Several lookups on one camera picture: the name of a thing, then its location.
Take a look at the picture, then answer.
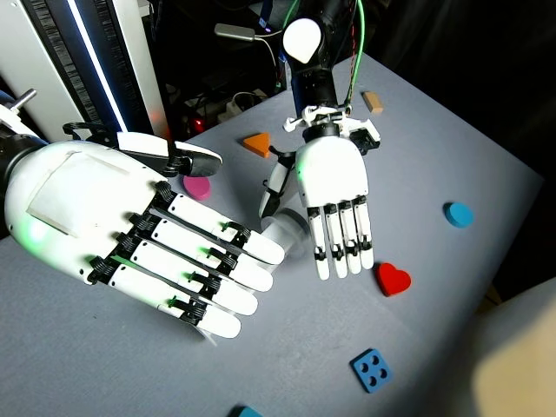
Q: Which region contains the blue square four-hole block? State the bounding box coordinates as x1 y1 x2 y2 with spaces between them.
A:
349 347 396 394

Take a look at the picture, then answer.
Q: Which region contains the white translucent tube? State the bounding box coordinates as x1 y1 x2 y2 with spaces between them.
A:
197 207 314 348

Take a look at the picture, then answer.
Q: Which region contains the white column with light strip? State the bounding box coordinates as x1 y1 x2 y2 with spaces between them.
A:
0 0 170 144

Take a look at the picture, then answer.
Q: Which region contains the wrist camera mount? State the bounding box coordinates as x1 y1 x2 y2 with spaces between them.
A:
0 89 38 136
282 103 382 156

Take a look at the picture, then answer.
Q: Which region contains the pink disc block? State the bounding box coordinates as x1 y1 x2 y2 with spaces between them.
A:
182 173 212 201

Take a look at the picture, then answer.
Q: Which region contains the tan wooden block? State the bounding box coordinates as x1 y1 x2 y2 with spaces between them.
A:
362 89 385 115

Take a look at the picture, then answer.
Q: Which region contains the white power strip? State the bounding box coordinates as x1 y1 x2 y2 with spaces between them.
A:
216 89 266 122

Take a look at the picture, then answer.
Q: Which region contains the orange triangle block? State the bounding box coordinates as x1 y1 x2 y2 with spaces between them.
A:
242 132 273 160

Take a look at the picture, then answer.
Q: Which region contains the blue disc block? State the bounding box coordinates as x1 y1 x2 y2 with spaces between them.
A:
442 201 475 229

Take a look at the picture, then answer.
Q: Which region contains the silver grey adapter box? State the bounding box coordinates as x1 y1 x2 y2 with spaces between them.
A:
214 23 258 43

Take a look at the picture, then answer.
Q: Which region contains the white cable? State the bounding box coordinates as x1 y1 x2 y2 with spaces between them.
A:
254 36 279 95

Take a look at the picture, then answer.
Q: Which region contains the red heart block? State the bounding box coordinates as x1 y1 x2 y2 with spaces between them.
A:
374 261 413 298

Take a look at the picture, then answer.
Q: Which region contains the beige blurry foreground object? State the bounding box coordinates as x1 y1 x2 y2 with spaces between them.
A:
467 277 556 417

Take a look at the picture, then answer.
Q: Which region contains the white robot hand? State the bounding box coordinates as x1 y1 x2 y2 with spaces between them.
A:
258 132 375 281
2 122 287 341

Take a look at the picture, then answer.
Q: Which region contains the grey table cloth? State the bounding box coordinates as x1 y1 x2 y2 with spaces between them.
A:
0 51 546 417

